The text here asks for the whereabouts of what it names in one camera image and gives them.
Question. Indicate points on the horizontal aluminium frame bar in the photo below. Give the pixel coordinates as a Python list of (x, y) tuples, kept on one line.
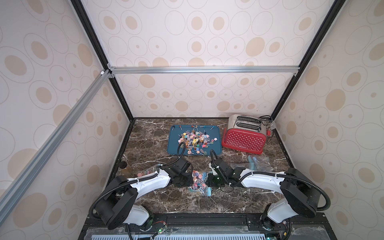
[(205, 70)]

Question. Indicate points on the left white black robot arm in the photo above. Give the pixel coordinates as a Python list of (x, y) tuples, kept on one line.
[(115, 206)]

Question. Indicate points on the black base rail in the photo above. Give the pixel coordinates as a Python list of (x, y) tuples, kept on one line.
[(213, 227)]

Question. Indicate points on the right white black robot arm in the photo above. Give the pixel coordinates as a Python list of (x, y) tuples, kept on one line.
[(301, 196)]

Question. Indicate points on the brown spice jar black cap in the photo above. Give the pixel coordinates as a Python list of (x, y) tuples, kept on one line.
[(125, 169)]

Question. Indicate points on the candy ziploc bag front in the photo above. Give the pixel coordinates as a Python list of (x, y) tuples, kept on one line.
[(199, 184)]

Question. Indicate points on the red silver toaster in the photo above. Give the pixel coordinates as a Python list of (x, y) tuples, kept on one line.
[(246, 134)]

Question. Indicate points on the teal plastic tray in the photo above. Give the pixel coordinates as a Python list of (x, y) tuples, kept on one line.
[(193, 140)]

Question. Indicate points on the left slanted aluminium frame bar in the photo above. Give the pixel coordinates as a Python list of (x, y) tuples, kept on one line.
[(21, 184)]

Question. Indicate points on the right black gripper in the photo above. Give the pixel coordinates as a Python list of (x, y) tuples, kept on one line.
[(215, 180)]

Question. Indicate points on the poured candy pile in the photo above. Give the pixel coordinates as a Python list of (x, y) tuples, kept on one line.
[(196, 140)]

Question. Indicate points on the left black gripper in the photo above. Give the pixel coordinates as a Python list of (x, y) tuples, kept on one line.
[(190, 175)]

